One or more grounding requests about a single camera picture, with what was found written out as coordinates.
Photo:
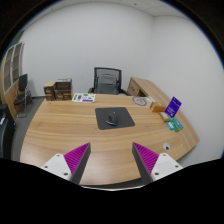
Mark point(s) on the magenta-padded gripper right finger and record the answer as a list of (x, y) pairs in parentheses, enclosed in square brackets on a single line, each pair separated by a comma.
[(146, 156)]

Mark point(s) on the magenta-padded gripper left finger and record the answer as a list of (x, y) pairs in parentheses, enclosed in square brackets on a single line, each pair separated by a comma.
[(77, 156)]

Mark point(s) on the dark grey computer mouse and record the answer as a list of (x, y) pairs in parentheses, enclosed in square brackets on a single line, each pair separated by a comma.
[(112, 119)]

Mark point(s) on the dark grey mouse pad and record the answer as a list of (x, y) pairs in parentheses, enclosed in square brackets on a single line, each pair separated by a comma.
[(125, 120)]

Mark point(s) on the blue packet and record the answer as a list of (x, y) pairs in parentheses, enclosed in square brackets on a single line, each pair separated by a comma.
[(170, 125)]

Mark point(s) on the small tan box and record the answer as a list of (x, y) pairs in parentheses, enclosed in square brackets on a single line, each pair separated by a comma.
[(164, 116)]

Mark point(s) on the green packet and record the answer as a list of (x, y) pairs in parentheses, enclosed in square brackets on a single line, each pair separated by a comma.
[(177, 125)]

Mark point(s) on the orange box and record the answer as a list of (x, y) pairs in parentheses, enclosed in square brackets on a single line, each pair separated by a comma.
[(157, 107)]

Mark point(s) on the purple standing sign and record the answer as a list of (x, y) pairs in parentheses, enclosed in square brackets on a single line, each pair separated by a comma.
[(173, 107)]

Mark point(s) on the round white patterned disc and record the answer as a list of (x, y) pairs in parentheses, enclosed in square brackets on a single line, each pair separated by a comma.
[(139, 101)]

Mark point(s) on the wide brown cardboard box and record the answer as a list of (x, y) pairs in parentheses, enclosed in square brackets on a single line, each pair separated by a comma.
[(63, 95)]

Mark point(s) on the wooden side desk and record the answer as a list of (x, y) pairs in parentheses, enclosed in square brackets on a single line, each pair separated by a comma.
[(146, 87)]

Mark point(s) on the small brown cardboard box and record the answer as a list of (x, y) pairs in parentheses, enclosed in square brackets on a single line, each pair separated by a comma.
[(49, 91)]

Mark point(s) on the black cardboard box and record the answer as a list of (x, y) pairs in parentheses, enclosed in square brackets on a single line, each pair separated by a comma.
[(63, 84)]

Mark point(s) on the black mesh office chair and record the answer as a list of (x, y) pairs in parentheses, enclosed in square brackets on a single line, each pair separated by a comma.
[(106, 81)]

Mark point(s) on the wooden glass-door cabinet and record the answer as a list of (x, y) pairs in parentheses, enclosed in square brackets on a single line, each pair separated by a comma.
[(10, 96)]

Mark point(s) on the black visitor chair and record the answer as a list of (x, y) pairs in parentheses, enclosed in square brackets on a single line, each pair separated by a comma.
[(22, 82)]

